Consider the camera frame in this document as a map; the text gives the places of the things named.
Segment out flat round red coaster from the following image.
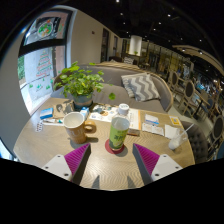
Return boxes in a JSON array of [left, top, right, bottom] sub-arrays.
[[104, 138, 126, 155]]

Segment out white orange flat box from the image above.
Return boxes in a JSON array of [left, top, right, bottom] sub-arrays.
[[127, 108, 143, 137]]

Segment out small white blue box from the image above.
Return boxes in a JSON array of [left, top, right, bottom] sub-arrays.
[[144, 113, 160, 126]]

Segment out blue white tissue packet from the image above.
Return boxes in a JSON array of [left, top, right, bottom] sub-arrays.
[[39, 107, 54, 120]]

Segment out grey curved sofa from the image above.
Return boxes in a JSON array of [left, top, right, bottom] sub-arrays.
[[50, 63, 175, 114]]

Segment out white sachet strip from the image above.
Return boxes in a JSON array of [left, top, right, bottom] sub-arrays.
[[141, 122, 166, 137]]

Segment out clear plastic cup with straw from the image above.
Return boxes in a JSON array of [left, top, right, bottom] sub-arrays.
[[167, 123, 195, 151]]

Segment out grey white chevron cushion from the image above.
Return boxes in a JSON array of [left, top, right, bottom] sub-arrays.
[[120, 72, 162, 103]]

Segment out printed white paper sheet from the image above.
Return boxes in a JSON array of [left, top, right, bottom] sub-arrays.
[[89, 103, 131, 123]]

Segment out window with painted decorations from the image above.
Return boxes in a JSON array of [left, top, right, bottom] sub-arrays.
[[17, 9, 73, 114]]

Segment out blister pill pack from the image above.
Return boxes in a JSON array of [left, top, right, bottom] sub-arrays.
[[35, 120, 45, 133]]

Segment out grey tufted armchair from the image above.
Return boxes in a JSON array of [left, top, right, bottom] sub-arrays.
[[189, 119, 209, 164]]

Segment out ceiling spot lights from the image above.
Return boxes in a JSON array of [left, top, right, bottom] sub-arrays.
[[114, 0, 204, 54]]

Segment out brown cardboard sheet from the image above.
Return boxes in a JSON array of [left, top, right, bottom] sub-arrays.
[[52, 100, 76, 119]]

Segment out yellow card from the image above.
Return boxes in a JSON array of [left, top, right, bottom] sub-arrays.
[[168, 115, 183, 127]]

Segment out tan ceramic mug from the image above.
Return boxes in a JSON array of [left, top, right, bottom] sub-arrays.
[[63, 111, 98, 145]]

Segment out white paper napkin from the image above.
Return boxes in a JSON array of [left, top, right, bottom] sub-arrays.
[[164, 124, 182, 139]]

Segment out white tube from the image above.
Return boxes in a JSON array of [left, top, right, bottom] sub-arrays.
[[41, 118, 65, 127]]

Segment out blue white small carton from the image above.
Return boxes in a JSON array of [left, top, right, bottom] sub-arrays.
[[79, 106, 91, 122]]

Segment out clear green-label drink bottle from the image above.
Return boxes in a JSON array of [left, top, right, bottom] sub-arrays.
[[108, 103, 132, 152]]

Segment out green potted plant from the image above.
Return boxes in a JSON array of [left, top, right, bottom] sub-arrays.
[[53, 60, 117, 109]]

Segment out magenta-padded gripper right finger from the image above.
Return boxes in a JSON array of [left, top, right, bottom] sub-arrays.
[[132, 143, 183, 186]]

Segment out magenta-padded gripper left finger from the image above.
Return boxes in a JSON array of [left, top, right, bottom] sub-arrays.
[[41, 143, 92, 186]]

